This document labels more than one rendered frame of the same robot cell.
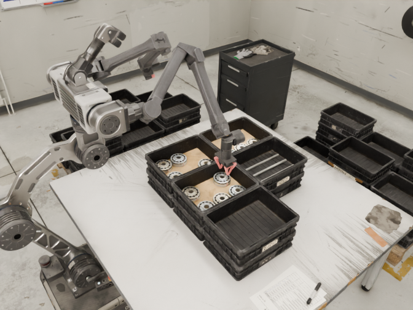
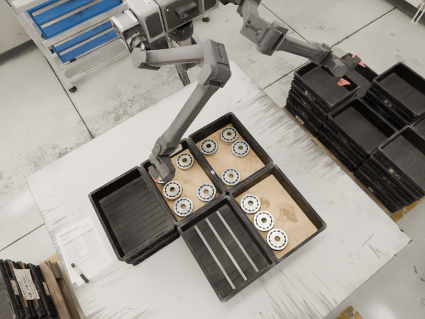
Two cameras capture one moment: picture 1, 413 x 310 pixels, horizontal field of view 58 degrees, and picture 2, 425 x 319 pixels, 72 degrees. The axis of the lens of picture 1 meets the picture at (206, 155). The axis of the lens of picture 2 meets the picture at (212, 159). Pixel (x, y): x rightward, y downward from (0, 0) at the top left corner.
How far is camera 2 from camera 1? 1.92 m
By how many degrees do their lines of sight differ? 61
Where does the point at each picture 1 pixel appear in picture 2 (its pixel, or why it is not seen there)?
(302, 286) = (90, 264)
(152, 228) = not seen: hidden behind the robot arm
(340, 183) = not seen: outside the picture
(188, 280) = (115, 170)
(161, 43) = (250, 31)
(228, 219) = (150, 195)
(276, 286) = (94, 240)
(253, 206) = (164, 223)
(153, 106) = (138, 56)
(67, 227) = not seen: hidden behind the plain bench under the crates
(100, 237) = (166, 106)
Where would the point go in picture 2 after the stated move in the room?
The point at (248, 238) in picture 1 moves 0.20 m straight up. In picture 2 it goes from (124, 212) to (110, 200)
